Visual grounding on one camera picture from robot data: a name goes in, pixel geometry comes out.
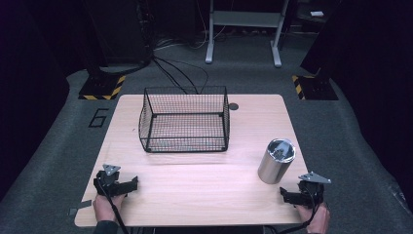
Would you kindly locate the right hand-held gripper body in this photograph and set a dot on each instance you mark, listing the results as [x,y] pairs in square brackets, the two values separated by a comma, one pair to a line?
[311,190]

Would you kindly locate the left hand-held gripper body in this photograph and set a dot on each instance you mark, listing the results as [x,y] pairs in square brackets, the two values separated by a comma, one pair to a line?
[108,180]

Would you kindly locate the silver metal cup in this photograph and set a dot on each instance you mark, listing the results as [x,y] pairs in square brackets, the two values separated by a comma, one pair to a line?
[274,167]

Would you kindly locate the person's left hand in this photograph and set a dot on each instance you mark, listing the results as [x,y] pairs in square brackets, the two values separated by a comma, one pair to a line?
[105,208]

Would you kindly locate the person's right hand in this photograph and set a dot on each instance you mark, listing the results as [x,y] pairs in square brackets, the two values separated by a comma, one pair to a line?
[319,219]

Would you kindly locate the grey tape piece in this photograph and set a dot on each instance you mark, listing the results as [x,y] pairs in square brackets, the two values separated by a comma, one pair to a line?
[81,206]

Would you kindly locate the small white box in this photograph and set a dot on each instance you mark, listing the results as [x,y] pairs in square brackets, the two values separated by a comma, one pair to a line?
[317,13]

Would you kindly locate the white metal stand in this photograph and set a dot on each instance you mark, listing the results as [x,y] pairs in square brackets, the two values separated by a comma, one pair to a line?
[246,19]

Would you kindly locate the black yellow striped base plate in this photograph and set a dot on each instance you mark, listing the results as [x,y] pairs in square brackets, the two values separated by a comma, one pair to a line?
[102,87]
[316,88]

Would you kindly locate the black stand post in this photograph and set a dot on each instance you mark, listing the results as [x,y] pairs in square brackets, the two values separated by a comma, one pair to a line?
[95,42]

